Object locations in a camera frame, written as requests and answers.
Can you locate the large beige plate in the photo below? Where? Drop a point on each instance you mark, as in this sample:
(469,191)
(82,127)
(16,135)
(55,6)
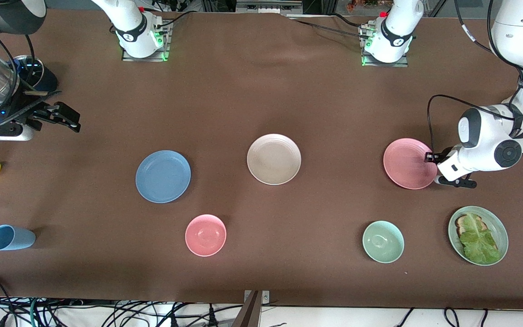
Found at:
(273,159)

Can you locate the metal table edge bracket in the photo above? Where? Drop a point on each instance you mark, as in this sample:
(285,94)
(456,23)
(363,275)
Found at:
(266,297)

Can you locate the dark blue saucepan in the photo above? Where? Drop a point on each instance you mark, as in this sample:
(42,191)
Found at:
(49,81)

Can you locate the large blue plate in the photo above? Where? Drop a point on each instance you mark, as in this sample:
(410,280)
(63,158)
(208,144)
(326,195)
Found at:
(163,176)

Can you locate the small green bowl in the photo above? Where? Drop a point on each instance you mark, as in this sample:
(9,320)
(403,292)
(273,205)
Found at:
(383,241)

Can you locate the small pink bowl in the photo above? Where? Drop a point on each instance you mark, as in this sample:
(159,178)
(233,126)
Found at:
(205,235)

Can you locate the toasted bread slice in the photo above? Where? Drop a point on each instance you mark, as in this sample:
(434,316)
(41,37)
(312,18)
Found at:
(461,222)

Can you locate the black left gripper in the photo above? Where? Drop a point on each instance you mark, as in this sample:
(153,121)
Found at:
(432,157)

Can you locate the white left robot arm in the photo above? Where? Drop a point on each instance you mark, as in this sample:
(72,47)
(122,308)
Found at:
(520,36)

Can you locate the aluminium frame profile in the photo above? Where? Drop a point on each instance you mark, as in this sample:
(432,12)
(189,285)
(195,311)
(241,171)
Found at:
(266,7)

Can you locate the green lettuce leaf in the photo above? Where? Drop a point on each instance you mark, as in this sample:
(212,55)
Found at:
(477,240)

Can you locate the orange brown plant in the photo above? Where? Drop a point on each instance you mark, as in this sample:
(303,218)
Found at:
(366,3)

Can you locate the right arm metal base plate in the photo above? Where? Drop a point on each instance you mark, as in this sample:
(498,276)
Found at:
(161,54)

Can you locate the glass lid with blue knob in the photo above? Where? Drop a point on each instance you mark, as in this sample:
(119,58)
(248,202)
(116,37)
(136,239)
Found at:
(34,68)

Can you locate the large pink plate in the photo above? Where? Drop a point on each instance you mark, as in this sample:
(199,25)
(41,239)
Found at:
(407,163)

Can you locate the blue cup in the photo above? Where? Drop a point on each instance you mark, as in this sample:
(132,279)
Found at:
(14,238)

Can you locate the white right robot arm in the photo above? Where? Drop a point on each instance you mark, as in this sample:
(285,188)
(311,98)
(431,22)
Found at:
(130,27)

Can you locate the green plate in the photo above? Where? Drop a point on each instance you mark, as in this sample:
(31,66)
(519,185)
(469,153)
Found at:
(497,227)

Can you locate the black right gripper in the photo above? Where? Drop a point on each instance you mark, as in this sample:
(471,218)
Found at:
(26,112)

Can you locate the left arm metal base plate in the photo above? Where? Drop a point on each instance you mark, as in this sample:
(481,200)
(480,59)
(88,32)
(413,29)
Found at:
(402,62)

